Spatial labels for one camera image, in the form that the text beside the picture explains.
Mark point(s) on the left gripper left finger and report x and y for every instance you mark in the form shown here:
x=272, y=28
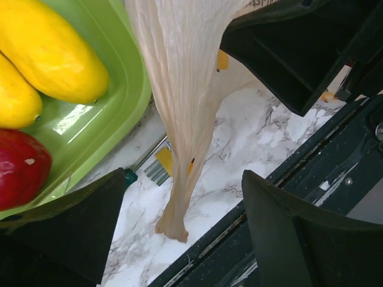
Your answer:
x=64, y=242

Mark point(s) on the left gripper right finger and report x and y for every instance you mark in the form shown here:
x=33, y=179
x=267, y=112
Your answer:
x=299, y=244

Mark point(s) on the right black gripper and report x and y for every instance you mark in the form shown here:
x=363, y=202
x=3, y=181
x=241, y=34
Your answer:
x=294, y=48

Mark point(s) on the translucent orange plastic bag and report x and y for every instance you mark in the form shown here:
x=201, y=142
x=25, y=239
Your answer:
x=179, y=41

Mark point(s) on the yellow fake lemon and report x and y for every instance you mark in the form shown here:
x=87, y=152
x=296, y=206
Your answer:
x=21, y=104

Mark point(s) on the yellow fake mango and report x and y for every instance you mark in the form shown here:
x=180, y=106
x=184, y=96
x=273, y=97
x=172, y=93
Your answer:
x=50, y=54

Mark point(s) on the red fake pomegranate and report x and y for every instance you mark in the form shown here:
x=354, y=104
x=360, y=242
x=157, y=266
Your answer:
x=25, y=167

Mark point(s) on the green plastic basin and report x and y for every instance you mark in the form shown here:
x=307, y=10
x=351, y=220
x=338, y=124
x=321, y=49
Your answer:
x=80, y=136

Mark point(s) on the small yellow metal connector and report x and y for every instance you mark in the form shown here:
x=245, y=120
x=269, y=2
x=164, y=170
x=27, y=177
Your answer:
x=161, y=168

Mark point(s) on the black metal base rail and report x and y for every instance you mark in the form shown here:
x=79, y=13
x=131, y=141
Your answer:
x=337, y=166

